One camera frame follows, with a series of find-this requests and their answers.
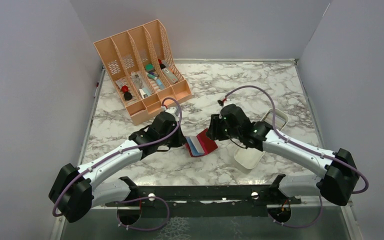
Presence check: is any red leather card holder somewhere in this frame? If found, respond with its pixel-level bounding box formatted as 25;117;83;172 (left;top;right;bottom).
185;128;218;158

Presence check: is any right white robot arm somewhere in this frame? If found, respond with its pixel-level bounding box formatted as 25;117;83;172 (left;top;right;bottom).
206;104;359;206

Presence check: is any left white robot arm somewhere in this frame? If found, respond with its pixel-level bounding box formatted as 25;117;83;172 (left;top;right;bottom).
48;110;186;223

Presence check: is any white plastic tray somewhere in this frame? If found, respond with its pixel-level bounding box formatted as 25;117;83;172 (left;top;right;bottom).
233;108;290;170

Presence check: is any light blue marker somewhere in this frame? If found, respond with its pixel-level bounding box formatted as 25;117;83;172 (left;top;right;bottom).
147;73;165;90

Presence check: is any black round cap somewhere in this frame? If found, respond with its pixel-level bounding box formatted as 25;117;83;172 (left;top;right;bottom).
123;91;133;101

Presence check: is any red round cap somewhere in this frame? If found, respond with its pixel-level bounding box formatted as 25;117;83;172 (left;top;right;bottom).
121;85;129;93

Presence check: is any clear packaged item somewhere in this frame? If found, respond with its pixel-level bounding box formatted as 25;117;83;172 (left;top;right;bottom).
130;71;152;99

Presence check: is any green eraser block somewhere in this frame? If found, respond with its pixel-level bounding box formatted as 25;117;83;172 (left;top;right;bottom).
145;63;155;72

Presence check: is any peach desk file organizer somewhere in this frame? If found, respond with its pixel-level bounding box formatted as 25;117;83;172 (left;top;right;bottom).
94;19;192;125

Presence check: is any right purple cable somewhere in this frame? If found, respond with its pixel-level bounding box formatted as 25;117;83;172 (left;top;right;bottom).
223;85;369;195

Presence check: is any black mounting base rail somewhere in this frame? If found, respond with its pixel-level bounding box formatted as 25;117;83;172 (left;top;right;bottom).
106;174;302;224

